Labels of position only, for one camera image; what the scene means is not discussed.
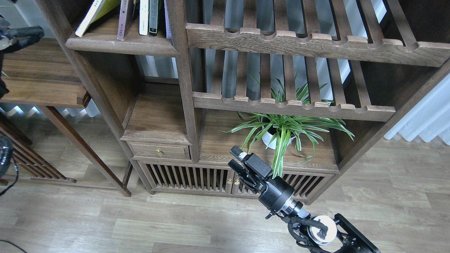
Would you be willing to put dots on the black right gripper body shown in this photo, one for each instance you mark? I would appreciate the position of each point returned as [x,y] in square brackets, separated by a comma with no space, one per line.
[275,193]

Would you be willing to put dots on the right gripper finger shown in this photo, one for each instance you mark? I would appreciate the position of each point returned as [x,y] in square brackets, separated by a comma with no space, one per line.
[241,172]
[239,154]

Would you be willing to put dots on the maroon book white characters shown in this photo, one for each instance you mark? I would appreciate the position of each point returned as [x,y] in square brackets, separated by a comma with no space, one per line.
[127,13]

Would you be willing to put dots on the yellow green book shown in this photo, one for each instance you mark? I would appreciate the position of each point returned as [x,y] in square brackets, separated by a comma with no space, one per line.
[98,9]

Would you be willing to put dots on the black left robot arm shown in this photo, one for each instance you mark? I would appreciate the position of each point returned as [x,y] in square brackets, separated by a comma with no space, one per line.
[12,40]

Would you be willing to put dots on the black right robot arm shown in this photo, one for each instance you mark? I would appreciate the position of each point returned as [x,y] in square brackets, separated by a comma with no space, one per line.
[311,232]

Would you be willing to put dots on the white plant pot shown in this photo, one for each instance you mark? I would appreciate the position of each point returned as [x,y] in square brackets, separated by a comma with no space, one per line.
[270,138]

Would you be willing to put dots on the spider plant green leaves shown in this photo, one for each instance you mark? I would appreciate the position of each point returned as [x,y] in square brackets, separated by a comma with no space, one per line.
[289,127]

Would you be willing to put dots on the dark wooden bookshelf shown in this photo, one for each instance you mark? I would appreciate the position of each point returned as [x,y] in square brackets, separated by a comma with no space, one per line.
[170,101]

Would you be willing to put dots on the pale upright book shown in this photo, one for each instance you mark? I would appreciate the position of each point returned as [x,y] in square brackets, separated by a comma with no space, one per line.
[167,22]

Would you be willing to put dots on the white curtain right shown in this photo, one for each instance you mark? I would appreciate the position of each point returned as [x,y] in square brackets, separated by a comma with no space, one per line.
[428,119]

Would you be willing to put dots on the white upright book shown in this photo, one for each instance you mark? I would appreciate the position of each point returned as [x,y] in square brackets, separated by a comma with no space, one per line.
[143,17]

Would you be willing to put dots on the wooden side table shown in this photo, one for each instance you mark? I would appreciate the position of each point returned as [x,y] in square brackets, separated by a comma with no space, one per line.
[41,75]

